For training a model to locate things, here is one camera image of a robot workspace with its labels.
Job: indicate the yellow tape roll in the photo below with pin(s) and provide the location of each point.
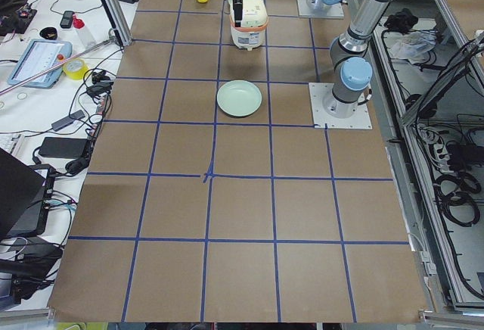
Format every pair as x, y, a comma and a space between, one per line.
75, 69

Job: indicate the black round cup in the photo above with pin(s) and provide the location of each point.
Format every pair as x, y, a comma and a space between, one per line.
49, 33

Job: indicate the blue teach pendant near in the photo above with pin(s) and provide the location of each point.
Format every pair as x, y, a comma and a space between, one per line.
40, 55

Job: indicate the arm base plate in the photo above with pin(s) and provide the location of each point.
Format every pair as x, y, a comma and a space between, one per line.
329, 113
320, 9

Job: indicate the aluminium frame post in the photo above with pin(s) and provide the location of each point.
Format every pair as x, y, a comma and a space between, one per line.
118, 22

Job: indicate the black phone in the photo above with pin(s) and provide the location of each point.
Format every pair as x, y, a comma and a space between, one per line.
67, 20

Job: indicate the black laptop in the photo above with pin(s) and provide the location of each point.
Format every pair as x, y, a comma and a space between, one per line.
25, 191

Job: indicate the green plate near arm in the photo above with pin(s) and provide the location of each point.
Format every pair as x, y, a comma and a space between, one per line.
239, 98

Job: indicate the white rice cooker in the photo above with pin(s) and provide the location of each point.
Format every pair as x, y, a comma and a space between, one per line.
251, 33

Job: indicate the red capped squeeze bottle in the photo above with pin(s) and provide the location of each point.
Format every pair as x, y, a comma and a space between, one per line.
83, 32

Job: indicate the black power brick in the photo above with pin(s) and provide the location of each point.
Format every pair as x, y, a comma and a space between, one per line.
58, 147

